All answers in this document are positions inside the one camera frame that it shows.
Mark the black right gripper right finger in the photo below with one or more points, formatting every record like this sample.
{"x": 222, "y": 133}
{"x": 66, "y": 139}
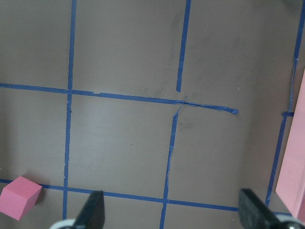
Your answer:
{"x": 253, "y": 213}

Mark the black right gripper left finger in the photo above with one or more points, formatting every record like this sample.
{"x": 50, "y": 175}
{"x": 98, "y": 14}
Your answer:
{"x": 92, "y": 214}

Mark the pink plastic tray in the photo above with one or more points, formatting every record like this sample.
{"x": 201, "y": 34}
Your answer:
{"x": 291, "y": 182}

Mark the pink foam cube centre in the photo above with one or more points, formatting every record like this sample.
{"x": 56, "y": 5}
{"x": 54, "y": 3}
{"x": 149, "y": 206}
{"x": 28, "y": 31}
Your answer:
{"x": 19, "y": 197}

